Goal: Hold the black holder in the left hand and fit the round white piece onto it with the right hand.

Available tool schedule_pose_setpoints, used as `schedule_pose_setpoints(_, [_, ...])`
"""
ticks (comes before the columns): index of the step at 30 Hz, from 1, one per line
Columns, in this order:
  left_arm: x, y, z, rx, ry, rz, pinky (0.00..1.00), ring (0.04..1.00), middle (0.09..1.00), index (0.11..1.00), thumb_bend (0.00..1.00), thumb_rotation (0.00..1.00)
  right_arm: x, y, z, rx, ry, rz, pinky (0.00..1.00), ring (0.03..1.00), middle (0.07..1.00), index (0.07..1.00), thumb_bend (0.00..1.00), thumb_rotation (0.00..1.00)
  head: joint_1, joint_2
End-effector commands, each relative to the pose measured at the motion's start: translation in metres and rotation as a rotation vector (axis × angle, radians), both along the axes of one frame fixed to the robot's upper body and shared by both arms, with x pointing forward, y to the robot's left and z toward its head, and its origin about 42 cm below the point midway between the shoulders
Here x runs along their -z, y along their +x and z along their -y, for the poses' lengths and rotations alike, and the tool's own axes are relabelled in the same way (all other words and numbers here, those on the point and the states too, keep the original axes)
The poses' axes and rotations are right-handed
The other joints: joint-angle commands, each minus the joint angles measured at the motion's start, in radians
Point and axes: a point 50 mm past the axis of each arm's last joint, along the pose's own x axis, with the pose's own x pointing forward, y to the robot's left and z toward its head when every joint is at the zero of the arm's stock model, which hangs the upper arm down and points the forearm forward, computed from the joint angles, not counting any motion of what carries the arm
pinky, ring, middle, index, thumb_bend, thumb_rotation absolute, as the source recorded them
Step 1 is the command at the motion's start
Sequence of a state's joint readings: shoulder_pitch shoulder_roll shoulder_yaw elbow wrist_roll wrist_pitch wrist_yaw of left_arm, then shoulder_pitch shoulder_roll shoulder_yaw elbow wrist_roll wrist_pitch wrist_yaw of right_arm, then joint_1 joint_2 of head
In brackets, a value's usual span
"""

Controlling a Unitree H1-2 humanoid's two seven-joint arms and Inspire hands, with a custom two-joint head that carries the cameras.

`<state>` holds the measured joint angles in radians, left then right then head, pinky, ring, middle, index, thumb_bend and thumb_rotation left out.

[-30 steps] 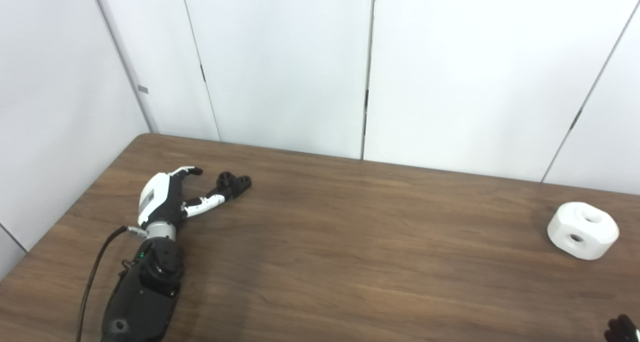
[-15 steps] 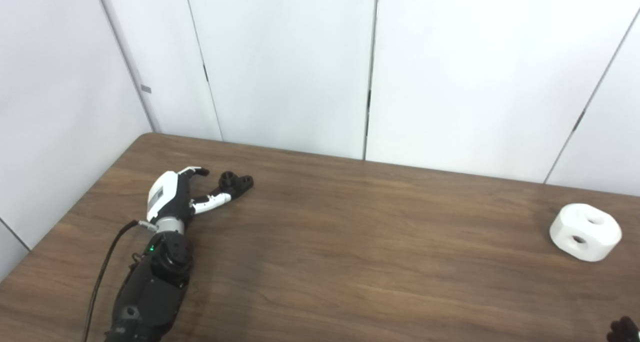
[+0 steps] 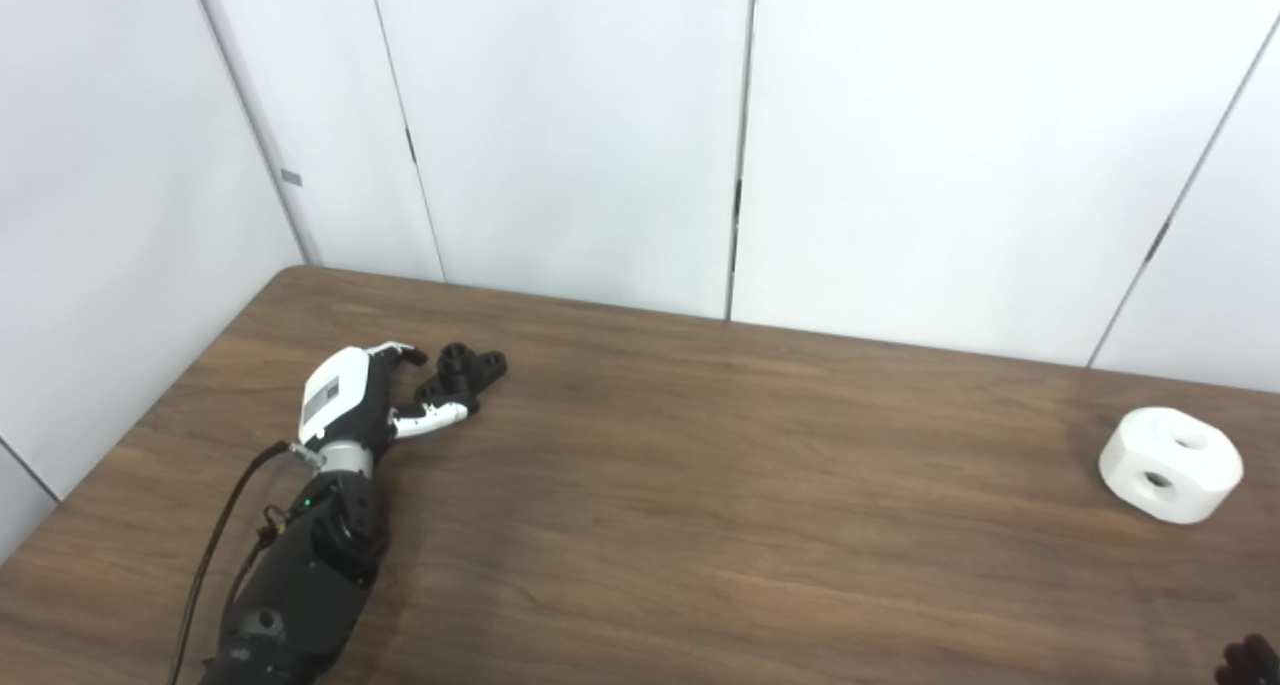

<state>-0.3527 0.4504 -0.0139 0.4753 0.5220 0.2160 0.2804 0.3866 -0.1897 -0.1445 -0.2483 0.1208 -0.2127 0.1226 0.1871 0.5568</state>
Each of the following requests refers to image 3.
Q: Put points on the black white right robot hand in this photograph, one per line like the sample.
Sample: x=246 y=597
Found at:
x=1255 y=665

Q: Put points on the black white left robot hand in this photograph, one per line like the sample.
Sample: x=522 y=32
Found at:
x=335 y=390

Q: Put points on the black flanged holder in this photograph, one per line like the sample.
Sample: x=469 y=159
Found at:
x=458 y=375

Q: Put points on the round white plastic piece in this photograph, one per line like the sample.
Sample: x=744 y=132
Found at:
x=1170 y=455

